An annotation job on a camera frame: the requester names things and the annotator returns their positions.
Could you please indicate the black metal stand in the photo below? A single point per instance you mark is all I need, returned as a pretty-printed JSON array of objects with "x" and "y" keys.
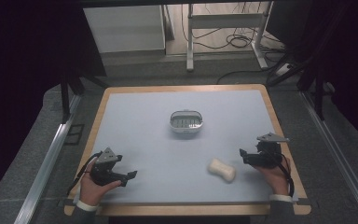
[
  {"x": 70, "y": 90},
  {"x": 310, "y": 77}
]

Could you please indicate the person's left hand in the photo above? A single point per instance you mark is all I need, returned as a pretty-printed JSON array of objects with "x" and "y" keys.
[{"x": 93, "y": 189}]

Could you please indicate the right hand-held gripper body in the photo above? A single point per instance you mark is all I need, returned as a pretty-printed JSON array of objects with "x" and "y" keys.
[{"x": 265, "y": 152}]

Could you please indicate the white soap bar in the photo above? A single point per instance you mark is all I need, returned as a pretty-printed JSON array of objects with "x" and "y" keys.
[{"x": 221, "y": 170}]

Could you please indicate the white metal stand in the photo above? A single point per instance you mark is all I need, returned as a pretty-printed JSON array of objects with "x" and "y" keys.
[{"x": 227, "y": 31}]

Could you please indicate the aluminium rail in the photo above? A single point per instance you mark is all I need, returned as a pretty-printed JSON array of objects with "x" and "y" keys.
[
  {"x": 338, "y": 155},
  {"x": 48, "y": 165}
]

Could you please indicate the white cabinet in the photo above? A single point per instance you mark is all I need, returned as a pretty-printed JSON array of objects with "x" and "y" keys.
[{"x": 126, "y": 29}]

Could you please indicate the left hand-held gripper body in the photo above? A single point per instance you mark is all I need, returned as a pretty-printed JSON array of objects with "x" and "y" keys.
[{"x": 105, "y": 163}]

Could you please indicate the person's right hand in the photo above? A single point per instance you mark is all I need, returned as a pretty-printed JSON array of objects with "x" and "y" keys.
[{"x": 275, "y": 180}]

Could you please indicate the small metal basket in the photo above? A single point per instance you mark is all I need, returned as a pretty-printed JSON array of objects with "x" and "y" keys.
[{"x": 186, "y": 121}]

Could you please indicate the white power strip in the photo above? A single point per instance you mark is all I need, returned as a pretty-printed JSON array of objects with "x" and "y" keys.
[{"x": 283, "y": 69}]

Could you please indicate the wooden-framed white work board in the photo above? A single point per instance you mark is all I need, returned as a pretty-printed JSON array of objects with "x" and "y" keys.
[{"x": 180, "y": 149}]

